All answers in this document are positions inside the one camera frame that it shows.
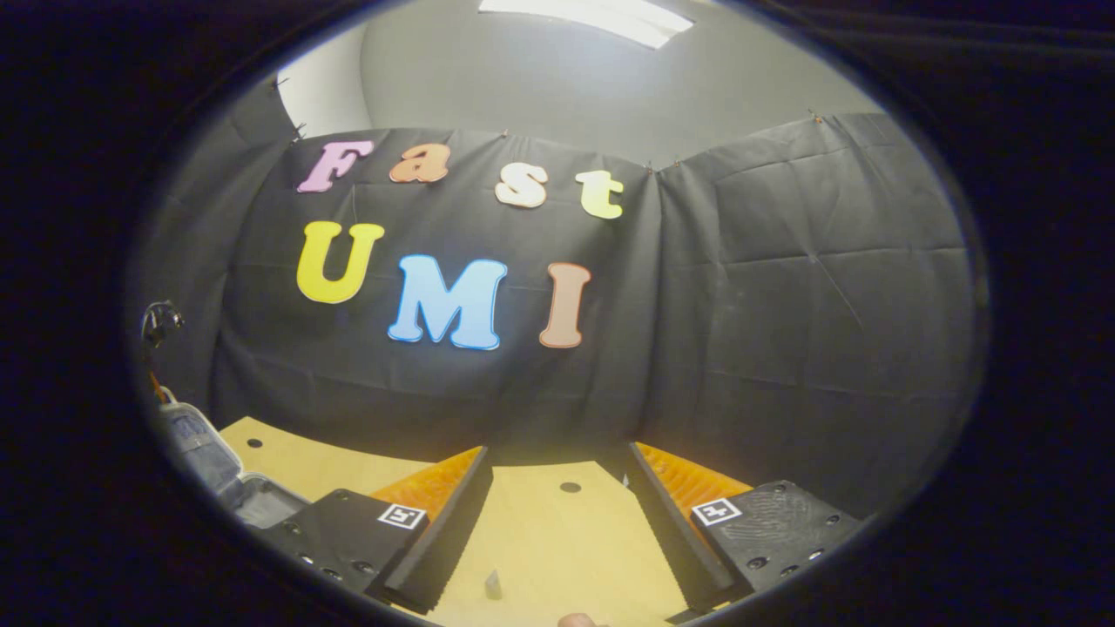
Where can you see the ceiling light panel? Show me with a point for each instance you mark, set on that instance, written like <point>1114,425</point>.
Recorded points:
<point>592,16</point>

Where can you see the black backdrop cloth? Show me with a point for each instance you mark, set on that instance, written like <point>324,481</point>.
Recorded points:
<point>784,305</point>

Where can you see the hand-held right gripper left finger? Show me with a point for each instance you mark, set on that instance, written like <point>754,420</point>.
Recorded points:
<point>444,540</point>

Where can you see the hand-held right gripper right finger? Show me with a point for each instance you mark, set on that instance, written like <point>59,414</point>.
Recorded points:
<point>671,531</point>

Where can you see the white suitcase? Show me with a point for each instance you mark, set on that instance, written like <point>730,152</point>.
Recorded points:
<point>261,503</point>

